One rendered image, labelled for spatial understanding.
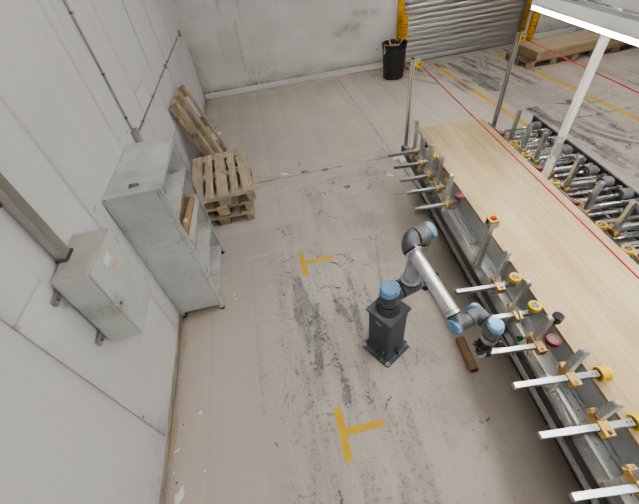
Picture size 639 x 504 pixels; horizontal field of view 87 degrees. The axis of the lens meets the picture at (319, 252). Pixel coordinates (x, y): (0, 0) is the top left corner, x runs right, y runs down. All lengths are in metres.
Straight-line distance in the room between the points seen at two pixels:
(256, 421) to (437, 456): 1.42
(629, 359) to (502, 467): 1.12
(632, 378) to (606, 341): 0.23
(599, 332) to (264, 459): 2.45
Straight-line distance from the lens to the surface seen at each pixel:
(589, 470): 2.51
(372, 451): 2.96
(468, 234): 3.43
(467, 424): 3.12
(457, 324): 2.06
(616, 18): 2.38
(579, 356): 2.24
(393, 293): 2.52
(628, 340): 2.76
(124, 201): 2.93
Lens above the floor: 2.87
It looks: 45 degrees down
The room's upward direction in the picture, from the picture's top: 9 degrees counter-clockwise
